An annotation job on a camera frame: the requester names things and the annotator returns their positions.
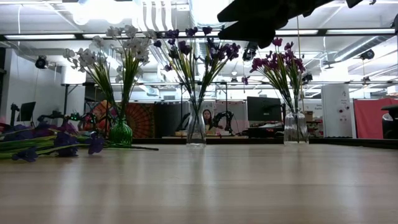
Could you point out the black office chair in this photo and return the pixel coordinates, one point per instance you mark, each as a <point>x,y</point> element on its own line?
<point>391,121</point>

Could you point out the red partition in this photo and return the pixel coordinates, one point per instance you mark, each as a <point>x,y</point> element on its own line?
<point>368,118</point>

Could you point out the orange mandala tapestry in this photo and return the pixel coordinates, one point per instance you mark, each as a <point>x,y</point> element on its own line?
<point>141,119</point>

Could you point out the white cabinet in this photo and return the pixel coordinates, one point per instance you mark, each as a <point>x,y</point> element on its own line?
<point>337,109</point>

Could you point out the black ceiling spotlight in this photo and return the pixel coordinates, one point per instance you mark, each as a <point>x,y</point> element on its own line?
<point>250,54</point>
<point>41,62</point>
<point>367,54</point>

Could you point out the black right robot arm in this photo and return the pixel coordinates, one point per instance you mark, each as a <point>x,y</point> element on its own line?
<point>354,2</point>

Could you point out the blue artificial flower bunch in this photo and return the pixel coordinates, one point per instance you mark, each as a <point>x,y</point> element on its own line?
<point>225,51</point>
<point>183,48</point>
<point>65,143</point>

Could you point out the green glass vase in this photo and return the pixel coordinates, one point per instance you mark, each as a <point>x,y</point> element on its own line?
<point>120,133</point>

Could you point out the ribbed clear glass vase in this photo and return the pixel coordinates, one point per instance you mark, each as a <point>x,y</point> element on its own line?
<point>295,127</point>

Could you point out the smooth clear glass vase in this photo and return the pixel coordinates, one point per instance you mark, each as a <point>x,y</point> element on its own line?
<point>196,130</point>

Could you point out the small black monitor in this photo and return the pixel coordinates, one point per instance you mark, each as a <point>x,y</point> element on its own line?
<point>27,111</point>

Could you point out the black background robot arm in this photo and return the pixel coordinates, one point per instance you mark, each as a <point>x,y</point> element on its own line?
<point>51,117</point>
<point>225,116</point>

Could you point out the pink cloth partition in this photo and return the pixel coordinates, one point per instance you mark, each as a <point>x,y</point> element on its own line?
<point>240,115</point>

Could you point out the black panel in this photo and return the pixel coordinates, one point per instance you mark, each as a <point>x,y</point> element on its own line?
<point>169,118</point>

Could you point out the black computer monitor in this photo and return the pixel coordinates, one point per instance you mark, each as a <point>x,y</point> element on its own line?
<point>264,109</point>

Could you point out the cardboard box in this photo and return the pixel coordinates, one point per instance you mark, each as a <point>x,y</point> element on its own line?
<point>308,116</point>

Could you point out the person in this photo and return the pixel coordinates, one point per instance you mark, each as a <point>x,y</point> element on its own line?
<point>207,117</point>

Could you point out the white artificial flower bunch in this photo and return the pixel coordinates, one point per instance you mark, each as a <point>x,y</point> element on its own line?
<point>130,31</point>
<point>141,53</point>
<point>85,57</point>

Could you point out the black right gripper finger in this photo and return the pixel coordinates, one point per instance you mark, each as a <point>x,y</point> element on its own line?
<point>248,32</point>
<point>255,11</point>

